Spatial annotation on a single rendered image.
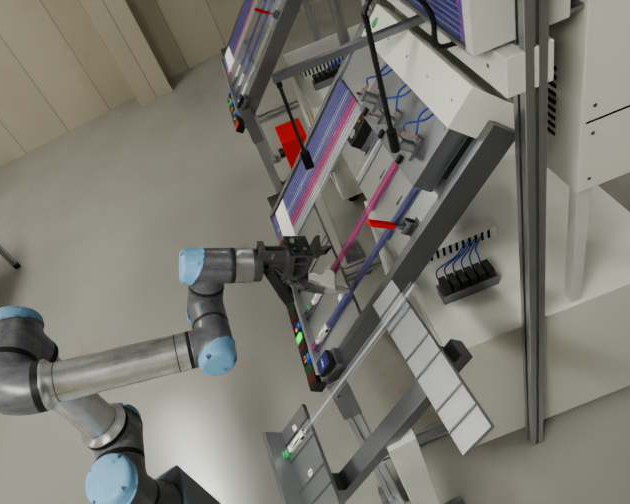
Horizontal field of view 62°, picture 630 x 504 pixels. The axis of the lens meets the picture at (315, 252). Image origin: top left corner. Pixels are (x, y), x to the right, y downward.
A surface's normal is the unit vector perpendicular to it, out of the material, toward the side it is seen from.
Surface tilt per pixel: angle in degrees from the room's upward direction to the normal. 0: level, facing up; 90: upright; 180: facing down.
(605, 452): 0
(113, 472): 7
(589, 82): 90
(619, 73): 90
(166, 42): 90
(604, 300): 90
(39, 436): 0
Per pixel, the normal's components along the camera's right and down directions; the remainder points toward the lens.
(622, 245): -0.29, -0.68
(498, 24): 0.24, 0.63
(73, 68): 0.46, 0.52
